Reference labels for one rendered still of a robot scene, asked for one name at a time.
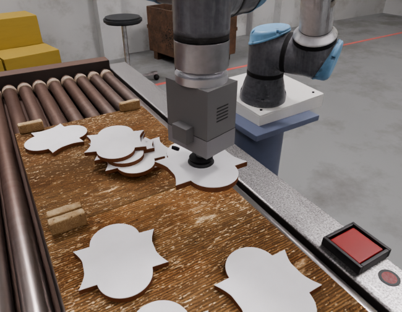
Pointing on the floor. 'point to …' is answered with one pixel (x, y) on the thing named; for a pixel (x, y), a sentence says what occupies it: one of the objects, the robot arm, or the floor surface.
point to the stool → (124, 20)
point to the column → (268, 137)
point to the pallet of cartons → (20, 43)
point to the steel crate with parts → (158, 13)
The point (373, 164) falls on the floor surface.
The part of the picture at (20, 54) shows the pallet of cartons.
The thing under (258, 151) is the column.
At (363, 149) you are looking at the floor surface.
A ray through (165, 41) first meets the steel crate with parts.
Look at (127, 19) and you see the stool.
